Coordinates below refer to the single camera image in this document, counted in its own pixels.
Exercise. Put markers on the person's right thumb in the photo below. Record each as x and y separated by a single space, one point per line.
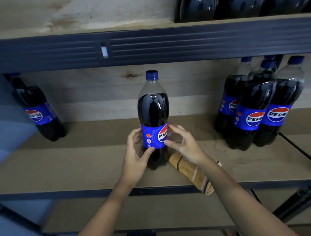
171 144

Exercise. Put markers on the person's right forearm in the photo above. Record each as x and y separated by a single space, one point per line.
243 201

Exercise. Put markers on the person's left thumb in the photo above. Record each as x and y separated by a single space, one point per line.
147 153

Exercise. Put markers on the person's left forearm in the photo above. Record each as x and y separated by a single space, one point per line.
109 209

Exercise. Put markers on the person's left hand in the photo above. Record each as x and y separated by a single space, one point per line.
133 163

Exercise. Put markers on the rolled orange striped cloth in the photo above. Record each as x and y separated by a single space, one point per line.
192 173

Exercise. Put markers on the dark cola bottle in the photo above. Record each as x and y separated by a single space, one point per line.
284 6
198 9
238 7

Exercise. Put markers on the person's right hand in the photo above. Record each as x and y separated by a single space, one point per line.
189 150

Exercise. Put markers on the white clip on rack beam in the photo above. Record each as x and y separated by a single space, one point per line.
104 51

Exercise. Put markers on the metal rack with wooden shelves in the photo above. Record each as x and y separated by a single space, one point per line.
170 41

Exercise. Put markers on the cola bottle with blue label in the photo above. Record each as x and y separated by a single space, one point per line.
230 102
252 114
279 114
271 57
40 114
153 109

